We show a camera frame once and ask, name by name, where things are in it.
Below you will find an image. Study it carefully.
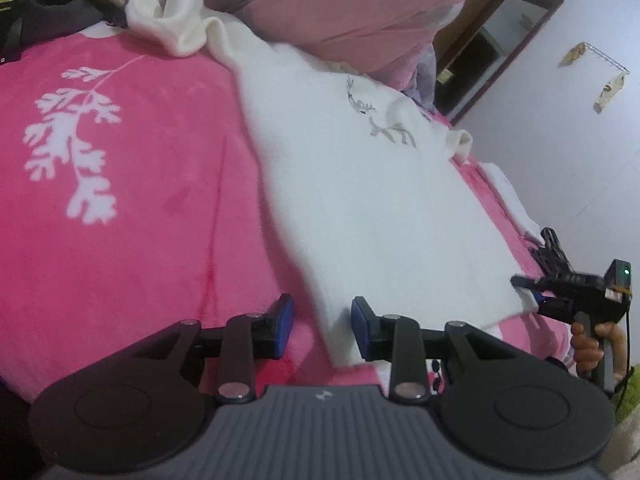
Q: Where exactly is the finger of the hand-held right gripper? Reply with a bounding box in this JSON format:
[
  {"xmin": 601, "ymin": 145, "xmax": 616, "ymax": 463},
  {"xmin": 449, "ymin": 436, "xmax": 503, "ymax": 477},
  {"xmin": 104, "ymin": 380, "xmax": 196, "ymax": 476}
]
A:
[
  {"xmin": 535, "ymin": 228, "xmax": 574, "ymax": 277},
  {"xmin": 510, "ymin": 273, "xmax": 553, "ymax": 311}
]

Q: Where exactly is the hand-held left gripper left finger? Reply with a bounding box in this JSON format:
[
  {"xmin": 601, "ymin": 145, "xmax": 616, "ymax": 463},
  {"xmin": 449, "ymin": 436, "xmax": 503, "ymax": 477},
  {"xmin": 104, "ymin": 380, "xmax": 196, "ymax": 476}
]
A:
[{"xmin": 127, "ymin": 293, "xmax": 295, "ymax": 406}]

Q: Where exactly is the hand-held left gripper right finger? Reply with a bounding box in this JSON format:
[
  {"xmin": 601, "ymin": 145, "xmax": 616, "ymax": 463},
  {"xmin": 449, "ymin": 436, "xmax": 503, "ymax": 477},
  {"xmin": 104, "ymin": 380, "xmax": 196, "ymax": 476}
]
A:
[{"xmin": 351, "ymin": 296, "xmax": 521, "ymax": 405}]

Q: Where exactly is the white sweater with deer embroidery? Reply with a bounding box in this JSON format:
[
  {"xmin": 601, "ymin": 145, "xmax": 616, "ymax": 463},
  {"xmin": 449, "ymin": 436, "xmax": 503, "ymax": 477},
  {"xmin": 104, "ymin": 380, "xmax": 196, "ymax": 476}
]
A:
[{"xmin": 125, "ymin": 0, "xmax": 542, "ymax": 368}]

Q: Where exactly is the person's right hand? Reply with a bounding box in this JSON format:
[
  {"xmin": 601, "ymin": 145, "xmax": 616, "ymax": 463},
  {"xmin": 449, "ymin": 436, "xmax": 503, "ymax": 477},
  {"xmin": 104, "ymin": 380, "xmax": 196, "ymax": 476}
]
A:
[{"xmin": 570, "ymin": 321, "xmax": 627, "ymax": 381}]

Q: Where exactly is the green cloth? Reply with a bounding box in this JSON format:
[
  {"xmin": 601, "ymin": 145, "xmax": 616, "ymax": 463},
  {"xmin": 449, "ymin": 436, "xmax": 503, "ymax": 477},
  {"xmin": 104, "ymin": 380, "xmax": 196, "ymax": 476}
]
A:
[{"xmin": 616, "ymin": 364, "xmax": 640, "ymax": 423}]

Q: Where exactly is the pink blanket with white print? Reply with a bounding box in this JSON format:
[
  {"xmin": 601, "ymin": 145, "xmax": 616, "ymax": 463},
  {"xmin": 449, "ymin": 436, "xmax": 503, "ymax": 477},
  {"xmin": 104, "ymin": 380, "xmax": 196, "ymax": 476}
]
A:
[{"xmin": 0, "ymin": 22, "xmax": 576, "ymax": 403}]

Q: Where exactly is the pale pink quilt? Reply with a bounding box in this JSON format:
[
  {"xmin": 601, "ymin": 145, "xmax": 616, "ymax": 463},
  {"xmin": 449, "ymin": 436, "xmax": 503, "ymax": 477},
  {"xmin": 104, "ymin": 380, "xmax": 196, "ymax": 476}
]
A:
[{"xmin": 185, "ymin": 0, "xmax": 481, "ymax": 93}]

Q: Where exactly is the dark cloth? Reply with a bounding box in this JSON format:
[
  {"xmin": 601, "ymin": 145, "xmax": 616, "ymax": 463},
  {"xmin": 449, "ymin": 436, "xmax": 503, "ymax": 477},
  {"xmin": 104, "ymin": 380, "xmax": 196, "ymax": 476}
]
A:
[{"xmin": 0, "ymin": 0, "xmax": 128, "ymax": 63}]

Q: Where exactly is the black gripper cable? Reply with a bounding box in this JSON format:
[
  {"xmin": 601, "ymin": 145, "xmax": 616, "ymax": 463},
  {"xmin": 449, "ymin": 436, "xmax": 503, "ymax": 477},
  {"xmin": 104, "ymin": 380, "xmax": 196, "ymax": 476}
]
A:
[{"xmin": 611, "ymin": 305, "xmax": 635, "ymax": 413}]

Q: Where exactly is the wall hook rack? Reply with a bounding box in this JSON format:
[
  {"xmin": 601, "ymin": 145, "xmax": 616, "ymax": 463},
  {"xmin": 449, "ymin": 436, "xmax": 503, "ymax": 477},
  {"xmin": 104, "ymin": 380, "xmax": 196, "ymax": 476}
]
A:
[{"xmin": 557, "ymin": 41, "xmax": 632, "ymax": 114}]

